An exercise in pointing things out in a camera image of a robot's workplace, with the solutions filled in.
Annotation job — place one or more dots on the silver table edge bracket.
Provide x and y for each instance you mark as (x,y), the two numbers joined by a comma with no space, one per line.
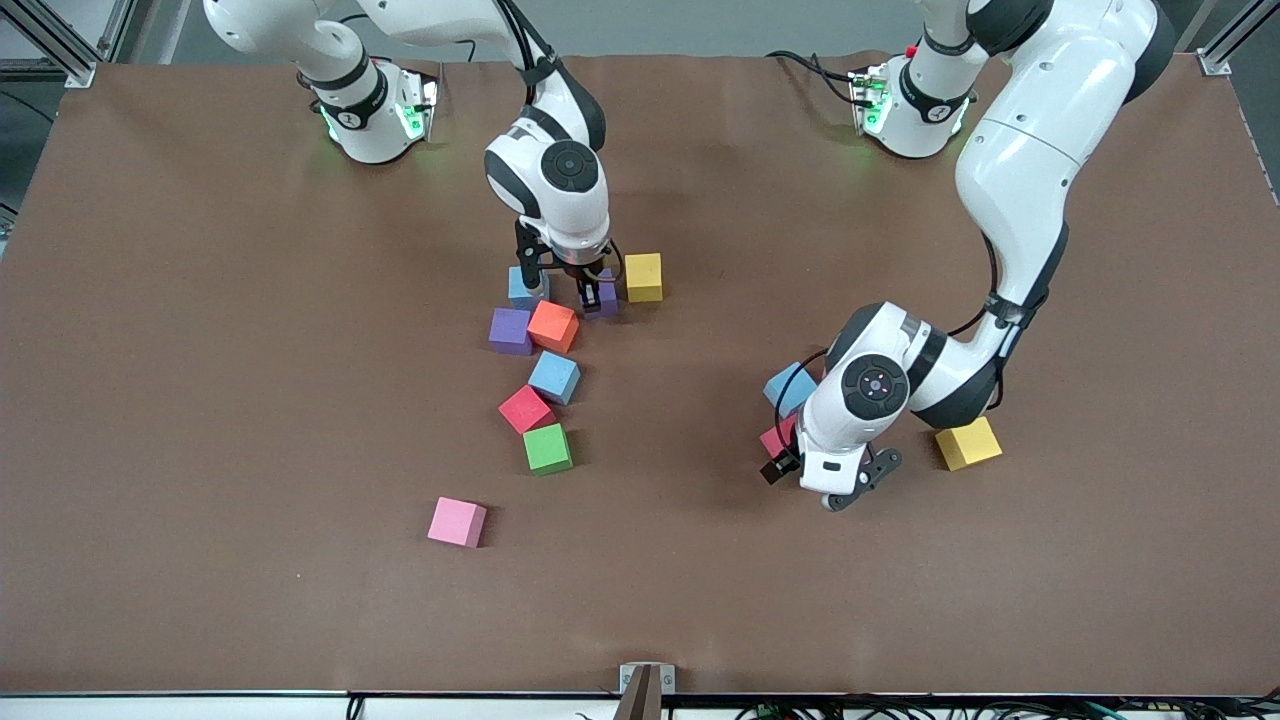
(668,678)

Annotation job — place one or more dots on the brown table mat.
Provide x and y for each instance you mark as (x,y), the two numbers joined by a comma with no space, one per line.
(250,400)

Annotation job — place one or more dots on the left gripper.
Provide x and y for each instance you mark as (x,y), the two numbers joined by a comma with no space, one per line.
(779,468)

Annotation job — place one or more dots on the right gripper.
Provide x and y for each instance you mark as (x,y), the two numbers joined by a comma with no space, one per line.
(587,277)

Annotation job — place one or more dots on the yellow foam cube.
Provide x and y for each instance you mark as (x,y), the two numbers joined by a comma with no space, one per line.
(968,444)
(644,280)

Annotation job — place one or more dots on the pink foam cube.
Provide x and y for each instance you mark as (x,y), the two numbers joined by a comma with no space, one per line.
(457,522)

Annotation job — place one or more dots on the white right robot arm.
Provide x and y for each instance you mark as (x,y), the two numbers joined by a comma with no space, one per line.
(575,215)

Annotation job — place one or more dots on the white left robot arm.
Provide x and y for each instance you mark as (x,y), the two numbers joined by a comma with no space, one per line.
(1040,150)

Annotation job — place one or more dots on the green foam cube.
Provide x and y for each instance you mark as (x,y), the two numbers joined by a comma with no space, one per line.
(547,448)

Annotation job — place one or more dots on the light blue foam cube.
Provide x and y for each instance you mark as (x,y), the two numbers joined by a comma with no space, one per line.
(782,390)
(554,377)
(520,297)

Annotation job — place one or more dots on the red foam cube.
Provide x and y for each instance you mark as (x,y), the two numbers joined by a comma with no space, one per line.
(525,409)
(775,438)

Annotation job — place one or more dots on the aluminium frame post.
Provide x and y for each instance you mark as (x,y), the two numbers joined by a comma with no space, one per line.
(1213,63)
(80,75)

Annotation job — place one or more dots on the orange foam cube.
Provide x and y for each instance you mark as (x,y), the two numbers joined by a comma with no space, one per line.
(553,326)

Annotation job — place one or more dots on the purple foam cube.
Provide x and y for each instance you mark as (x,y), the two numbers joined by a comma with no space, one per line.
(610,300)
(508,330)

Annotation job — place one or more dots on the silver base connector plate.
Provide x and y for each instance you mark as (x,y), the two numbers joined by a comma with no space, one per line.
(428,100)
(865,95)

